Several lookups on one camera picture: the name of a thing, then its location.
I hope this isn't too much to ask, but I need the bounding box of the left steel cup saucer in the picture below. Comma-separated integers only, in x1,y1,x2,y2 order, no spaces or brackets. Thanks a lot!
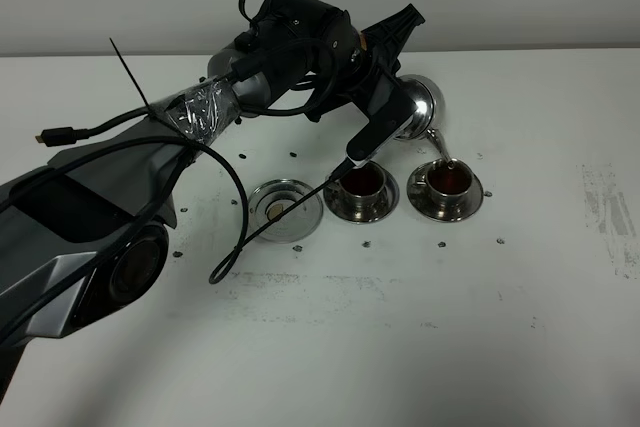
323,164,400,224

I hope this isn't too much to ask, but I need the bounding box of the steel cup saucer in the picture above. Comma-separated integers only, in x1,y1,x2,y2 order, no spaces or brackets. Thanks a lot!
406,172,484,222
323,164,400,224

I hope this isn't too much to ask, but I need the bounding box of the left stainless steel teacup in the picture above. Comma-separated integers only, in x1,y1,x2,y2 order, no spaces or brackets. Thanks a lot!
324,162,386,208

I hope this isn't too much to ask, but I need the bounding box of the steel teapot saucer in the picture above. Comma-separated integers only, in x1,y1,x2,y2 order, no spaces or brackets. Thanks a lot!
248,179,324,243

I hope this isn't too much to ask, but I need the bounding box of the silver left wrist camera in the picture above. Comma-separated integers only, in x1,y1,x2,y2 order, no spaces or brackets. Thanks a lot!
346,74,416,168

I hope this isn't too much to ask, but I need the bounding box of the right stainless steel teacup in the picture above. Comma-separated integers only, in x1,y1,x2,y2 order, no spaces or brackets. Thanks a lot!
407,159,473,206

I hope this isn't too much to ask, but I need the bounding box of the stainless steel teacup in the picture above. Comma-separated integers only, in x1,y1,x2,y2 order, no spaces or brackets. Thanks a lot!
407,159,473,206
324,162,386,208

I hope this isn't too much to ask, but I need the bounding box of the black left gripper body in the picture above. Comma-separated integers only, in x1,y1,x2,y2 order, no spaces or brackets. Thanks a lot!
319,4,425,118

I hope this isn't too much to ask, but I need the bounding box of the stainless steel teapot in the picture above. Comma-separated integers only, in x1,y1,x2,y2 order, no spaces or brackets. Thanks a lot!
394,74,454,170

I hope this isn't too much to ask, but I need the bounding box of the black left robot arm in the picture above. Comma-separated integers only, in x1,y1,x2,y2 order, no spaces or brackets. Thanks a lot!
1,0,424,350

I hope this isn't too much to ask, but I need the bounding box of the right steel cup saucer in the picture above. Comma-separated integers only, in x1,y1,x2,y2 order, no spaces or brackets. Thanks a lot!
406,172,484,222

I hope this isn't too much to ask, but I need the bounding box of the black left camera cable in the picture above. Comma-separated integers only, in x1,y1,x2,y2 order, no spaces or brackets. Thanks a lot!
0,0,371,343

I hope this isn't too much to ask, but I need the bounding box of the black zip tie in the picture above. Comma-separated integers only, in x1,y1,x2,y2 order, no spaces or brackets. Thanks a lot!
109,37,151,115

